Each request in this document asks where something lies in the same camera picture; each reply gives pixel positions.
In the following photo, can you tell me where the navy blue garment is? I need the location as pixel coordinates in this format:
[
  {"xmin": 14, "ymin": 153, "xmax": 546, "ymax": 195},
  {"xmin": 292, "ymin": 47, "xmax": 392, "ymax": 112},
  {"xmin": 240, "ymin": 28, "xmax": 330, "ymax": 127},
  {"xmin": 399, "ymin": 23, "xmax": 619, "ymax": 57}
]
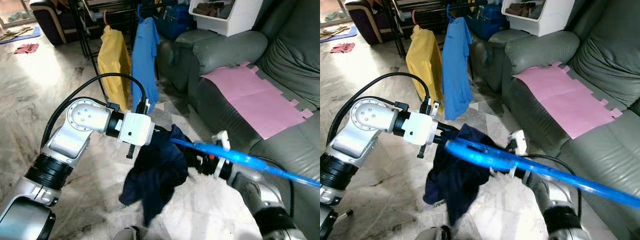
[
  {"xmin": 423, "ymin": 124, "xmax": 493, "ymax": 227},
  {"xmin": 119, "ymin": 124, "xmax": 190, "ymax": 227}
]

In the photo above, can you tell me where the brown garment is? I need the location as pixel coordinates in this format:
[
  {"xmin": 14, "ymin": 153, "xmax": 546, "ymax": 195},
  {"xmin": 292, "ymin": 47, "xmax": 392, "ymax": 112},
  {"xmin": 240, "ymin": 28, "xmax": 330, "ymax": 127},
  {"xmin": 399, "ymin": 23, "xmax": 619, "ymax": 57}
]
[
  {"xmin": 194, "ymin": 2, "xmax": 226, "ymax": 16},
  {"xmin": 507, "ymin": 2, "xmax": 538, "ymax": 16}
]

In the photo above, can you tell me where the beige rag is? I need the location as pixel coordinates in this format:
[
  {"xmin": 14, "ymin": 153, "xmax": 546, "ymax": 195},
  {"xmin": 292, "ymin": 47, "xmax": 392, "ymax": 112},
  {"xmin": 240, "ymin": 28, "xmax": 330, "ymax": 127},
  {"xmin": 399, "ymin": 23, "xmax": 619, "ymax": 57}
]
[
  {"xmin": 0, "ymin": 26, "xmax": 33, "ymax": 42},
  {"xmin": 320, "ymin": 26, "xmax": 351, "ymax": 41}
]

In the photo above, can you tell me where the pink foam mat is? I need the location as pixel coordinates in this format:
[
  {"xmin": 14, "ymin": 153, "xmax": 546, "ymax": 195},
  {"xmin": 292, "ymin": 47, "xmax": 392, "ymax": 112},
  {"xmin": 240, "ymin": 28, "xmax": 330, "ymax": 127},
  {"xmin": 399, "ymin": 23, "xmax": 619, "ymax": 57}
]
[
  {"xmin": 514, "ymin": 61, "xmax": 623, "ymax": 140},
  {"xmin": 201, "ymin": 61, "xmax": 314, "ymax": 141}
]

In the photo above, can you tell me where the grey robot foot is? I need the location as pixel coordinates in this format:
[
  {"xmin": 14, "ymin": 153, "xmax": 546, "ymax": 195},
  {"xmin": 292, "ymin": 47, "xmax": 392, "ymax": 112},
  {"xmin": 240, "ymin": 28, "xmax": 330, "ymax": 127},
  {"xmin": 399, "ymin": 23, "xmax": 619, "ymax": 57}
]
[{"xmin": 415, "ymin": 226, "xmax": 453, "ymax": 240}]

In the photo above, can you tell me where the blue plastic crate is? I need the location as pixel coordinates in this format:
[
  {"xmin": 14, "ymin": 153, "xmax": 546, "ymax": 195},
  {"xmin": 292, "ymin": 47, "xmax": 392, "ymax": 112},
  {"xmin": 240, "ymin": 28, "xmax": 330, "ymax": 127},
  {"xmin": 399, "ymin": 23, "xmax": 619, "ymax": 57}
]
[
  {"xmin": 152, "ymin": 5, "xmax": 197, "ymax": 41},
  {"xmin": 467, "ymin": 5, "xmax": 508, "ymax": 41}
]

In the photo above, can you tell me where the red cloth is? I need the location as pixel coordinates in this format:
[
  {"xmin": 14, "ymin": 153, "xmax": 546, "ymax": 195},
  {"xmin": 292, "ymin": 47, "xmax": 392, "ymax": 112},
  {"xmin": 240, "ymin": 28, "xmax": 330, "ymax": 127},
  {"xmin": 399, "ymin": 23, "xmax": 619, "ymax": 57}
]
[
  {"xmin": 330, "ymin": 42, "xmax": 356, "ymax": 54},
  {"xmin": 14, "ymin": 43, "xmax": 40, "ymax": 55}
]

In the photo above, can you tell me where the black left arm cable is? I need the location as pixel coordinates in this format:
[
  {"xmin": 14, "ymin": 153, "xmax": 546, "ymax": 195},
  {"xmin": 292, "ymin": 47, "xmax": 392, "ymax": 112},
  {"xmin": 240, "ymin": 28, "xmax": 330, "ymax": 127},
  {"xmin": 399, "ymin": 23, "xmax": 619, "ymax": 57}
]
[
  {"xmin": 40, "ymin": 72, "xmax": 150, "ymax": 151},
  {"xmin": 327, "ymin": 72, "xmax": 432, "ymax": 146}
]

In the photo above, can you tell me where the blue floor mat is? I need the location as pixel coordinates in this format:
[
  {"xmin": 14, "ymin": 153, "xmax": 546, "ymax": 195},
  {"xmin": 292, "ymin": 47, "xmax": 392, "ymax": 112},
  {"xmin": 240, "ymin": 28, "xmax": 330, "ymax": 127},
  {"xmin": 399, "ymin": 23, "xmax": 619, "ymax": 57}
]
[
  {"xmin": 0, "ymin": 26, "xmax": 42, "ymax": 45},
  {"xmin": 320, "ymin": 26, "xmax": 359, "ymax": 43}
]

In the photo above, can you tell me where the white storage box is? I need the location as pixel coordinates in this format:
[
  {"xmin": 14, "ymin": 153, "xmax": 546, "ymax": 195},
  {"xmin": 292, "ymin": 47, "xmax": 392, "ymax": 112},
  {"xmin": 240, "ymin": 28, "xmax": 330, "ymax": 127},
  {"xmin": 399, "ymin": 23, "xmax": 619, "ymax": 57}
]
[
  {"xmin": 189, "ymin": 0, "xmax": 264, "ymax": 37},
  {"xmin": 501, "ymin": 0, "xmax": 576, "ymax": 37}
]

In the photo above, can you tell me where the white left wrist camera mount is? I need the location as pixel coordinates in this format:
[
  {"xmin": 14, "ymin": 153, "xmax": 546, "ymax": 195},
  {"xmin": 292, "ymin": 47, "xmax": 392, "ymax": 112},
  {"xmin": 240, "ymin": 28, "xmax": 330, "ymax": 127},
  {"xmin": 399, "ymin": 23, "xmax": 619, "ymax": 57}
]
[
  {"xmin": 117, "ymin": 111, "xmax": 156, "ymax": 147},
  {"xmin": 402, "ymin": 111, "xmax": 441, "ymax": 147}
]

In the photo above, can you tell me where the yellow shirt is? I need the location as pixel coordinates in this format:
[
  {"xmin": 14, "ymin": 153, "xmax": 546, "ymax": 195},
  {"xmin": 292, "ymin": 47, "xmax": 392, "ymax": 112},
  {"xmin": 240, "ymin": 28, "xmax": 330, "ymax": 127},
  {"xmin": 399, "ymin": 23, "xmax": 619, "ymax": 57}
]
[
  {"xmin": 97, "ymin": 26, "xmax": 132, "ymax": 112},
  {"xmin": 406, "ymin": 26, "xmax": 443, "ymax": 113}
]

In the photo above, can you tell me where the blue shirt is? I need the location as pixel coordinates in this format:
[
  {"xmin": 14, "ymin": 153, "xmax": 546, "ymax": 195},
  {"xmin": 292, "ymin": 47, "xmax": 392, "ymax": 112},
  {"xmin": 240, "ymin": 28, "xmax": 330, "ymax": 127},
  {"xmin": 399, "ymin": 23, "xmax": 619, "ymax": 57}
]
[
  {"xmin": 442, "ymin": 17, "xmax": 473, "ymax": 121},
  {"xmin": 131, "ymin": 17, "xmax": 161, "ymax": 113}
]

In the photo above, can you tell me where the grey green leather sofa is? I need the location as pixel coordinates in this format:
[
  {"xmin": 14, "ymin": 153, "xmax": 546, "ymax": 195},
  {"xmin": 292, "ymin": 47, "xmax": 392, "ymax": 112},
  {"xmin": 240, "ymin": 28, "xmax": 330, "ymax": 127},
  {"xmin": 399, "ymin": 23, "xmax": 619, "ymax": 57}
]
[
  {"xmin": 470, "ymin": 0, "xmax": 640, "ymax": 240},
  {"xmin": 157, "ymin": 0, "xmax": 321, "ymax": 240}
]

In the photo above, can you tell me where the dark purple armchair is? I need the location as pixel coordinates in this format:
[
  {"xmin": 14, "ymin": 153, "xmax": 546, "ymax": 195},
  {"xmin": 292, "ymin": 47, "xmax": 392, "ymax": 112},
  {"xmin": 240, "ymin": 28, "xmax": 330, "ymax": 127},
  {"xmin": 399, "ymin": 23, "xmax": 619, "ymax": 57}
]
[
  {"xmin": 345, "ymin": 0, "xmax": 406, "ymax": 46},
  {"xmin": 30, "ymin": 0, "xmax": 101, "ymax": 46}
]

